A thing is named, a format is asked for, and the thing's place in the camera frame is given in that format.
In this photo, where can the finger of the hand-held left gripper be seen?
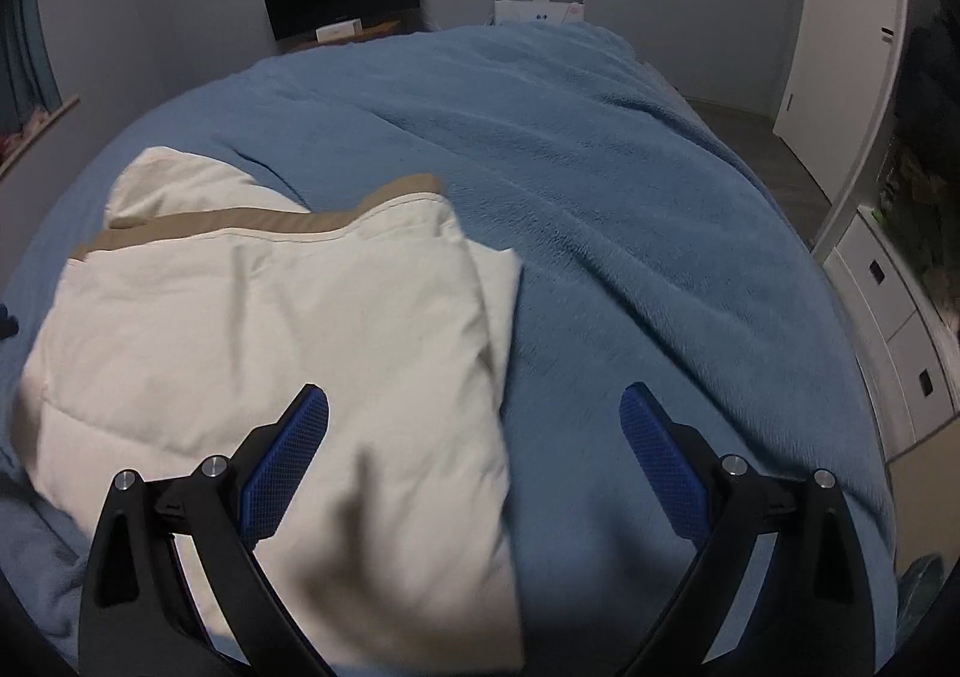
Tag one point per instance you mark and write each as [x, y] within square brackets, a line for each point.
[7, 322]

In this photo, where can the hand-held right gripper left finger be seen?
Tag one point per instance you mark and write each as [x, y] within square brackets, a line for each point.
[289, 452]

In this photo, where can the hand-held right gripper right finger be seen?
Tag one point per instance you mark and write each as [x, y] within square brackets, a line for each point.
[664, 456]

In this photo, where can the cream hooded puffer jacket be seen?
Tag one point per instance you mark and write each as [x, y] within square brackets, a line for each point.
[262, 347]

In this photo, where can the wooden windowsill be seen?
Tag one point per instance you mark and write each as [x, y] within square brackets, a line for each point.
[45, 125]

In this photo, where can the blue fleece blanket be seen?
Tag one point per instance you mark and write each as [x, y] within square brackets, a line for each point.
[637, 234]

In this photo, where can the white drawer cabinet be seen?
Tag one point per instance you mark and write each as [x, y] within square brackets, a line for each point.
[892, 317]

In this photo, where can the blue curtain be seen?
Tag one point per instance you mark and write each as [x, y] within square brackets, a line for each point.
[26, 54]

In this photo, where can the teal cloth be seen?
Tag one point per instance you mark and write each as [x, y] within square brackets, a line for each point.
[922, 594]

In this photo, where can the small white box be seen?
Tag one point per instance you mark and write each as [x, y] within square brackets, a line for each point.
[337, 32]

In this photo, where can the wooden desk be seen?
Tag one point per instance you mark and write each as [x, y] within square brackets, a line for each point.
[382, 30]

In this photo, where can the white door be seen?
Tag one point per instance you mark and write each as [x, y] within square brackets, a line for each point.
[840, 32]

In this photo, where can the white box under router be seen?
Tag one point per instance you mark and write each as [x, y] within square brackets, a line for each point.
[536, 8]

